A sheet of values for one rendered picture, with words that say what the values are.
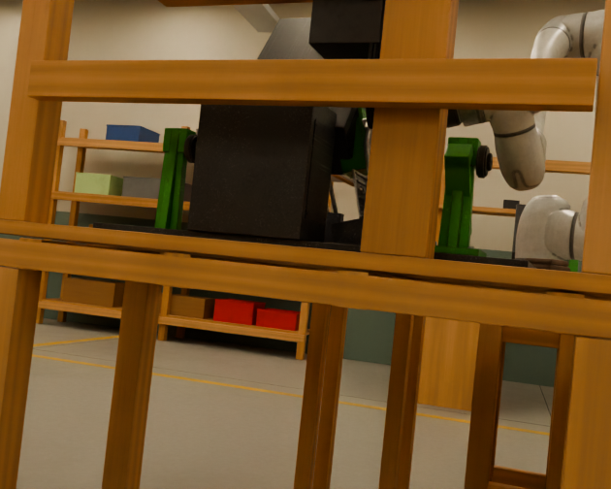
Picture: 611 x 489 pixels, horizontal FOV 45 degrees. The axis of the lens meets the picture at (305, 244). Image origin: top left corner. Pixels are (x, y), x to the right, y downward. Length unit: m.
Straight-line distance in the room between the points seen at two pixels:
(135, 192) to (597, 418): 6.80
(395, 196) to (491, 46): 6.35
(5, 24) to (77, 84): 8.11
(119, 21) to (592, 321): 8.07
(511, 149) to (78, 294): 6.72
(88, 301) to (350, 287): 6.68
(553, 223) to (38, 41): 1.59
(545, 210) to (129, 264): 1.34
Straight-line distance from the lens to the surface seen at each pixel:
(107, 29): 9.16
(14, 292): 1.97
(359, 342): 7.57
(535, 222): 2.45
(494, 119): 1.84
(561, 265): 2.05
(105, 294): 8.01
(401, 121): 1.55
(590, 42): 2.32
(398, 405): 2.35
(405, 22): 1.61
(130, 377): 2.49
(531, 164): 1.88
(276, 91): 1.60
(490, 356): 2.37
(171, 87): 1.72
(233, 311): 7.34
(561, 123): 7.62
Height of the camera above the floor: 0.82
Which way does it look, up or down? 2 degrees up
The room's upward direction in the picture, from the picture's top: 6 degrees clockwise
